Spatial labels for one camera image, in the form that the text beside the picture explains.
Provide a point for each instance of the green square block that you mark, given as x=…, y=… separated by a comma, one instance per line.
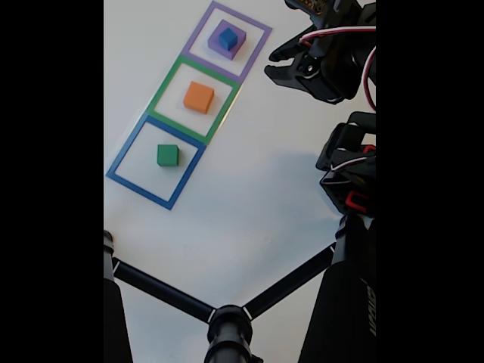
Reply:
x=167, y=156

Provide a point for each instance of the green square frame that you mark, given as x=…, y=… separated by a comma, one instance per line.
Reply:
x=160, y=94

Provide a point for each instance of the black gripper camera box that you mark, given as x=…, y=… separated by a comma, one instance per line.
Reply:
x=314, y=7

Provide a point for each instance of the black camera tripod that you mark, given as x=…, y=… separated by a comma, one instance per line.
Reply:
x=340, y=302

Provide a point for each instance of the purple square block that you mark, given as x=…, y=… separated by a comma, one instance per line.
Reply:
x=213, y=41

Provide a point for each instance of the blue square frame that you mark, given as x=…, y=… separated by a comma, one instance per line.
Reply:
x=151, y=193

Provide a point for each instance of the small blue cube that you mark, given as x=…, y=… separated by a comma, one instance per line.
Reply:
x=227, y=38

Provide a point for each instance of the orange square block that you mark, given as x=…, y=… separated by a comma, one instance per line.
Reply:
x=198, y=96

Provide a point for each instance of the purple square frame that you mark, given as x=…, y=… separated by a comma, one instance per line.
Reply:
x=261, y=41

